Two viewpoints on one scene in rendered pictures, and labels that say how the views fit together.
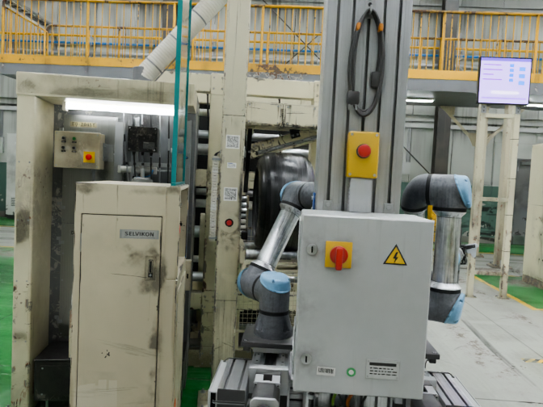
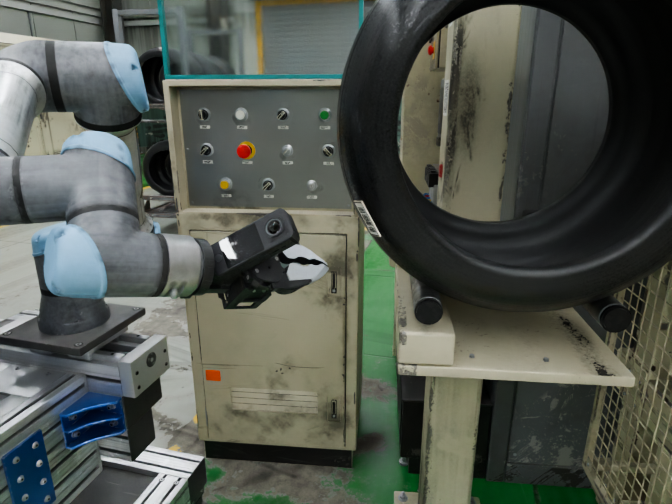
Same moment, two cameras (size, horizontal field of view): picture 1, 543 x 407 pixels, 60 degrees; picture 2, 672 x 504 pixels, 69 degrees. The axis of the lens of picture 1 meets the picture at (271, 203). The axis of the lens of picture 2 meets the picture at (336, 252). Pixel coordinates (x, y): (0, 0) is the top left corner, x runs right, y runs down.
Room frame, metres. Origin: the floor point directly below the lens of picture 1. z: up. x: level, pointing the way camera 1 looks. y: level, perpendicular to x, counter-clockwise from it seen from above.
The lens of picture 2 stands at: (2.63, -0.92, 1.22)
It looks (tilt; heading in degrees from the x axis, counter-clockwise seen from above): 18 degrees down; 103
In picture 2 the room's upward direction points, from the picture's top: straight up
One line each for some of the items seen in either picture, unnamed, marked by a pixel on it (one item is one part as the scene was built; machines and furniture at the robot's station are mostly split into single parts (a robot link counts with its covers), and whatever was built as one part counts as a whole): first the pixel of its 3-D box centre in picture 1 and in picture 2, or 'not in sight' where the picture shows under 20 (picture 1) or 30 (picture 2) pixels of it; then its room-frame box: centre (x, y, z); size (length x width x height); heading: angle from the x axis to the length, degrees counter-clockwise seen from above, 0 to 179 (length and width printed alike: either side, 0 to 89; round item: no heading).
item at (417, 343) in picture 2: (273, 266); (419, 304); (2.59, -0.03, 0.84); 0.36 x 0.09 x 0.06; 97
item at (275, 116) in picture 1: (292, 118); not in sight; (3.04, -0.10, 1.71); 0.61 x 0.25 x 0.15; 97
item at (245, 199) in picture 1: (232, 217); not in sight; (3.08, 0.25, 1.05); 0.20 x 0.15 x 0.30; 97
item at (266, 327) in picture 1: (273, 320); (71, 301); (1.80, -0.03, 0.77); 0.15 x 0.15 x 0.10
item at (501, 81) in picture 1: (503, 81); not in sight; (5.64, -2.67, 2.60); 0.60 x 0.05 x 0.55; 87
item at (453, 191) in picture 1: (445, 249); not in sight; (1.71, -0.64, 1.09); 0.15 x 0.12 x 0.55; 61
